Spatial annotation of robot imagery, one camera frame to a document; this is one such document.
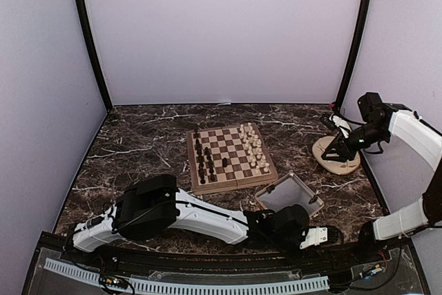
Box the white slotted cable duct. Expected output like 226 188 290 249
44 258 330 294

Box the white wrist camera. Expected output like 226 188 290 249
300 226 344 249
320 114 352 138

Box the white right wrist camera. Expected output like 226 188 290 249
320 114 352 138

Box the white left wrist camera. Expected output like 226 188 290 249
300 226 344 249

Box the silver metal tray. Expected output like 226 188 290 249
255 172 325 217

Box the black left frame post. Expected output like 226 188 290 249
75 0 113 112

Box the black right frame post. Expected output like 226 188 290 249
334 0 370 109

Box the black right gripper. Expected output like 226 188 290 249
323 122 389 162

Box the cream floral ceramic plate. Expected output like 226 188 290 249
312 136 361 175

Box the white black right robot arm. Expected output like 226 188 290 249
312 92 441 263

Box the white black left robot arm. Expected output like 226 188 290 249
65 174 343 265

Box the white chess pieces row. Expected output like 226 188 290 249
239 122 270 175

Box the wooden folding chess board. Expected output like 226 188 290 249
186 122 278 195

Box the black frame post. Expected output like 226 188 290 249
75 0 113 112
334 0 370 109

